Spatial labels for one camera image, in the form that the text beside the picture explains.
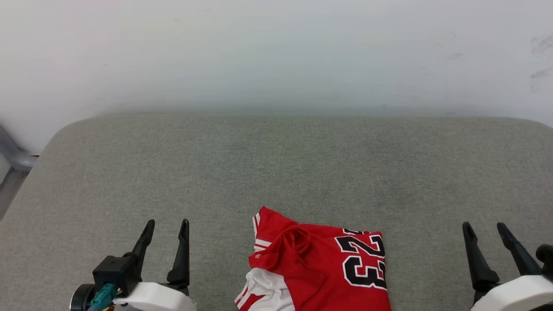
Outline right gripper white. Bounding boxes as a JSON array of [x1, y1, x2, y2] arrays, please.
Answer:
[[462, 222, 553, 311]]

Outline red white basketball jersey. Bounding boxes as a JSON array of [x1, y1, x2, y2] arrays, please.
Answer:
[[235, 206, 393, 311]]

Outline grey metal pipe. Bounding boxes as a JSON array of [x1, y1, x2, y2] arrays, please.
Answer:
[[0, 124, 40, 191]]

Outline grey fabric sofa cushion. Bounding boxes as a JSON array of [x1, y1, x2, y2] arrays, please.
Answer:
[[0, 112, 553, 311]]

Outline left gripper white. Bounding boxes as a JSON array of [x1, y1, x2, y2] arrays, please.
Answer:
[[113, 219, 197, 311]]

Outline teal cable connector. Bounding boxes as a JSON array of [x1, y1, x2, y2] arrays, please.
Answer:
[[88, 283, 118, 311]]

